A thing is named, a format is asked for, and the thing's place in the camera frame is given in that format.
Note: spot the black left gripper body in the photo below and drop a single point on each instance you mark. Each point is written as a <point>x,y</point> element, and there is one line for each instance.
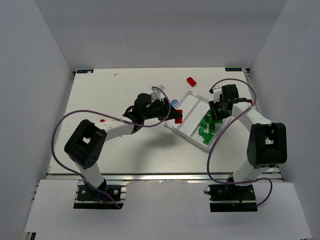
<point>164,109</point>

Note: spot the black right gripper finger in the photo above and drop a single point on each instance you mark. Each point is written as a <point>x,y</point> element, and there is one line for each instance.
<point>213,110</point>
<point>221,114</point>

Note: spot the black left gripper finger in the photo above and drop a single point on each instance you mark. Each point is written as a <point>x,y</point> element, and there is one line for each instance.
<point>172,117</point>
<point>175,112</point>

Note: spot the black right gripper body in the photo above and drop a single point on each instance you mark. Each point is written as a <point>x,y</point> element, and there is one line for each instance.
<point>215,113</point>

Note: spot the red and green lego stack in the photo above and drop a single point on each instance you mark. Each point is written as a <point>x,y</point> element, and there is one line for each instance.
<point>179,119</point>

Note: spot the green 2x2 lego brick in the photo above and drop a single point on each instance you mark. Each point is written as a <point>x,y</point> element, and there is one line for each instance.
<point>211,127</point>

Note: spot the small green lego brick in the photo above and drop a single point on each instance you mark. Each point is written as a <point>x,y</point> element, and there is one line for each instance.
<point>207,141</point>

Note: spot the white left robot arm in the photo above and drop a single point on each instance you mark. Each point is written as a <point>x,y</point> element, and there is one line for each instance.
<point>87,141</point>

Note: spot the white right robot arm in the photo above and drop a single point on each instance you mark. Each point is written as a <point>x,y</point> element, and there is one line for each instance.
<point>267,143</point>

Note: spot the purple paw print lego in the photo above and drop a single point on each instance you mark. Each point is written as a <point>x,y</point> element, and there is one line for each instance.
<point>174,103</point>

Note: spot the white three-compartment tray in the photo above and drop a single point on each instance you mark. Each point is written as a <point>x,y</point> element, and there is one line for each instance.
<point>194,108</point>

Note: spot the red lego brick top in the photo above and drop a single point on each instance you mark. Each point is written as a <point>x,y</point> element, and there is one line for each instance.
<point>191,82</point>

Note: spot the blue label right corner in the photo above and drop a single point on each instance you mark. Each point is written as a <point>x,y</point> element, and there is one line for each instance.
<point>233,69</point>

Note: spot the blue label corner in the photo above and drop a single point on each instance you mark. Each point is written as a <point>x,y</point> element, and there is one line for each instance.
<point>233,69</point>
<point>84,71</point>

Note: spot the blue label left corner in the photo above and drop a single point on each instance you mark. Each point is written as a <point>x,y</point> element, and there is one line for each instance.
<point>84,71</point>

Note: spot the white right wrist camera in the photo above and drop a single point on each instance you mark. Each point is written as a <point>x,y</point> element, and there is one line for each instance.
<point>216,92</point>

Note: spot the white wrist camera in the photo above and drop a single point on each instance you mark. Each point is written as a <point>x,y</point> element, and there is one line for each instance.
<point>216,92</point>
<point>156,92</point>

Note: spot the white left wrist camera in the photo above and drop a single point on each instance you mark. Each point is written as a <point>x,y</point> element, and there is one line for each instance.
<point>156,92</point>

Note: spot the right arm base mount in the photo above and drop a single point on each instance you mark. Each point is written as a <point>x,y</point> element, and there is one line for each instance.
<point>231,198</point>

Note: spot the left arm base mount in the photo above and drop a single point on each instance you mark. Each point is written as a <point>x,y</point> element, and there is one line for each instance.
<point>89,199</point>

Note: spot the aluminium table edge rail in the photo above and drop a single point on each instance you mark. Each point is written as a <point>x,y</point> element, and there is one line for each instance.
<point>273,175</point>

